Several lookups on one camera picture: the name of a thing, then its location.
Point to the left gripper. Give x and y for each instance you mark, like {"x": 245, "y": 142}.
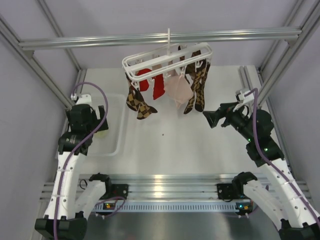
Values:
{"x": 103, "y": 126}

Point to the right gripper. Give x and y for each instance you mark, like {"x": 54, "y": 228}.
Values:
{"x": 225, "y": 110}

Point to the white clip sock hanger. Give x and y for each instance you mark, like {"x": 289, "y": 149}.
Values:
{"x": 178, "y": 51}

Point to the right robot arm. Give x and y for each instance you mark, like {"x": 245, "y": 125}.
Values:
{"x": 290, "y": 211}

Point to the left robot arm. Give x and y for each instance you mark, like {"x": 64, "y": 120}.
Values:
{"x": 66, "y": 216}

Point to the brown checkered sock left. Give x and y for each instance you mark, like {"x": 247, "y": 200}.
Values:
{"x": 136, "y": 103}

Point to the dark brown checkered sock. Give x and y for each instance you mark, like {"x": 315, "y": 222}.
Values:
{"x": 200, "y": 91}

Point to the pink mesh garment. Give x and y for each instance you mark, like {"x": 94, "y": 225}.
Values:
{"x": 178, "y": 88}

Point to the red sock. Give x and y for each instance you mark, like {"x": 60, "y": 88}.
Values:
{"x": 144, "y": 84}
{"x": 158, "y": 87}

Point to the brown checkered sock right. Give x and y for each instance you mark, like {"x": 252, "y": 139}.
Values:
{"x": 196, "y": 74}

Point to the aluminium top crossbar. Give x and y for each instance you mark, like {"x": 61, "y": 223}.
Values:
{"x": 258, "y": 34}

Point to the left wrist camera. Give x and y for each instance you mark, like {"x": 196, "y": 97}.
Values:
{"x": 81, "y": 99}

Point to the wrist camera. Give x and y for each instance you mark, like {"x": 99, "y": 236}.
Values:
{"x": 244, "y": 96}
{"x": 81, "y": 99}

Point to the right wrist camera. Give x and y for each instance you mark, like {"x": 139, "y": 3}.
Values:
{"x": 244, "y": 96}

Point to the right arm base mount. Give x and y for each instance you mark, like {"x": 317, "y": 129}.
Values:
{"x": 226, "y": 192}

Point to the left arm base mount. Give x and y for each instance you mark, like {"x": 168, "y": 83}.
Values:
{"x": 119, "y": 190}

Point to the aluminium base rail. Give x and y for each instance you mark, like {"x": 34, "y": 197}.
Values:
{"x": 172, "y": 187}

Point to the slotted cable duct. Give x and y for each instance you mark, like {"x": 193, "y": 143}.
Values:
{"x": 131, "y": 206}

